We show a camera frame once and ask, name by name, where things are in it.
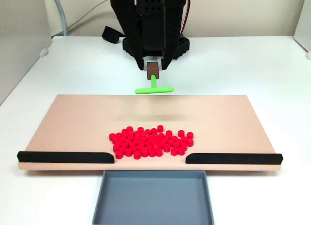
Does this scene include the white red black servo cable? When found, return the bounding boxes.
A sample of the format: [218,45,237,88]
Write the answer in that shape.
[179,0,192,34]

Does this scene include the white partition panel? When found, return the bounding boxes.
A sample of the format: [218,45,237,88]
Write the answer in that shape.
[294,0,311,53]

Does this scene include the grey partition panel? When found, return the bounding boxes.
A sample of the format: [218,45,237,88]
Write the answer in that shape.
[0,0,53,105]

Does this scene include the black rail strip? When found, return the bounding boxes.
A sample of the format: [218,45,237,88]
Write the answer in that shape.
[185,153,284,165]
[17,151,115,164]

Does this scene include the black strap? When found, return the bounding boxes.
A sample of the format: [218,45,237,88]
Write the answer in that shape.
[101,25,124,44]

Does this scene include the green T tool brown handle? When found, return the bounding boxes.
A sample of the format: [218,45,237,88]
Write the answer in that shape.
[135,61,174,95]

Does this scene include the beige flat board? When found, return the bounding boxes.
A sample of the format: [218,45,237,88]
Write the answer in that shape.
[17,94,284,173]

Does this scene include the grey square tray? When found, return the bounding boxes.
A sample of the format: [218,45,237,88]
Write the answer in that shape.
[91,170,216,225]

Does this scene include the thin grey cable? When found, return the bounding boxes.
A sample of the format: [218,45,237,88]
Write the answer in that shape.
[66,0,112,31]

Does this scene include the thick pale grey hose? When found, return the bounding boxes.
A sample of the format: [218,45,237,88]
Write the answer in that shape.
[51,0,69,37]

